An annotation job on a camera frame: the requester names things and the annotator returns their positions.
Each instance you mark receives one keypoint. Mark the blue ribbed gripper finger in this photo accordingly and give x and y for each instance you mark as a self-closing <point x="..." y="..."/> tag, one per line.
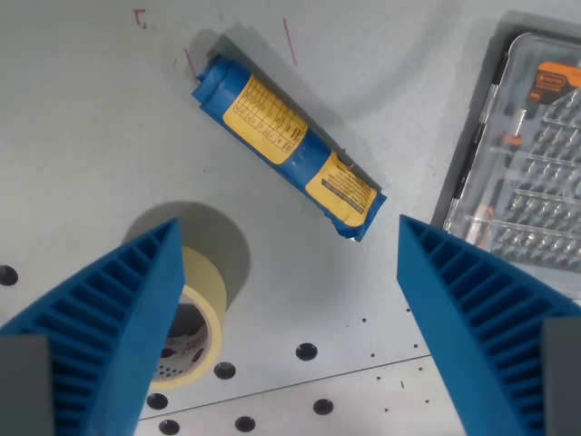
<point x="113" y="318"/>
<point x="458" y="290"/>

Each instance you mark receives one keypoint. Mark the blue bag with yellow labels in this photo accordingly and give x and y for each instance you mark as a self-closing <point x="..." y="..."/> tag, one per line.
<point x="290" y="145"/>

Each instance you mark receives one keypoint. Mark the beige masking tape roll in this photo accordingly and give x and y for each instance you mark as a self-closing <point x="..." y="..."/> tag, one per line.
<point x="202" y="313"/>

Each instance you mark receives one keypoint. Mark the clear screwdriver bit set case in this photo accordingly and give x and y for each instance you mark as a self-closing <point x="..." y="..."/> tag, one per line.
<point x="526" y="163"/>

